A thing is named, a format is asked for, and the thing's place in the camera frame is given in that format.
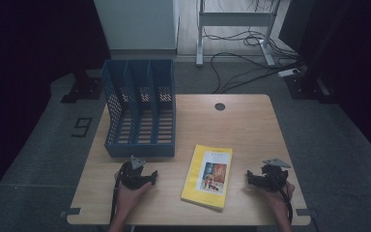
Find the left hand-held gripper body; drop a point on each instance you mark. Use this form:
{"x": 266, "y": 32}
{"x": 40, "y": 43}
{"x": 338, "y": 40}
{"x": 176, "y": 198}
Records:
{"x": 132, "y": 177}

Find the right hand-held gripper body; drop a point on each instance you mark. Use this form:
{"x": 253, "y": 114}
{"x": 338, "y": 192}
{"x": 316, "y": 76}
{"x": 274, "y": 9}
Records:
{"x": 273, "y": 179}

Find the blue perforated file rack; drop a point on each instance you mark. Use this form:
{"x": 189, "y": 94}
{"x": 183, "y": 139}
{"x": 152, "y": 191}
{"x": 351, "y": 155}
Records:
{"x": 141, "y": 151}

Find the yellow book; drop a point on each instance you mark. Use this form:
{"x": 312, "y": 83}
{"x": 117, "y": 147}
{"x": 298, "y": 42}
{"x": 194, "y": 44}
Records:
{"x": 206, "y": 161}

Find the person's left hand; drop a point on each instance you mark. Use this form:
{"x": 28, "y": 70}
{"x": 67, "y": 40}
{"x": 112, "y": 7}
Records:
{"x": 130, "y": 195}

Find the person's right hand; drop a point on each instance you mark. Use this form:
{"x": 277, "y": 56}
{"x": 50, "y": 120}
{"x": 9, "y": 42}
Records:
{"x": 275, "y": 198}

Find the grey tape piece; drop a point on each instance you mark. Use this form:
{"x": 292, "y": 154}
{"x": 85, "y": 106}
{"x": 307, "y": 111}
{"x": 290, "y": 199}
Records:
{"x": 71, "y": 212}
{"x": 306, "y": 212}

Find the dark round table grommet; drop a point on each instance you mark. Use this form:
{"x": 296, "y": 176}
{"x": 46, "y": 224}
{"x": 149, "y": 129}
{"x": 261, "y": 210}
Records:
{"x": 220, "y": 106}

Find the black stand base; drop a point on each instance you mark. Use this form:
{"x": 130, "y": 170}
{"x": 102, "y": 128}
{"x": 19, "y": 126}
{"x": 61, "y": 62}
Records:
{"x": 306, "y": 88}
{"x": 85, "y": 90}

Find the white power strip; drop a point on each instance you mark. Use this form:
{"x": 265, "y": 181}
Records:
{"x": 288, "y": 72}

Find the dark curtain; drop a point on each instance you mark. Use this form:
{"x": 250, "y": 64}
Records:
{"x": 360, "y": 64}
{"x": 19, "y": 64}

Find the white cabinet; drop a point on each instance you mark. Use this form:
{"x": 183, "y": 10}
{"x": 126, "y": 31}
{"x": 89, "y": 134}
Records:
{"x": 138, "y": 25}

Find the white metal desk frame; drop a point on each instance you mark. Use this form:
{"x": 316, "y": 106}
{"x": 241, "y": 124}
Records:
{"x": 235, "y": 18}

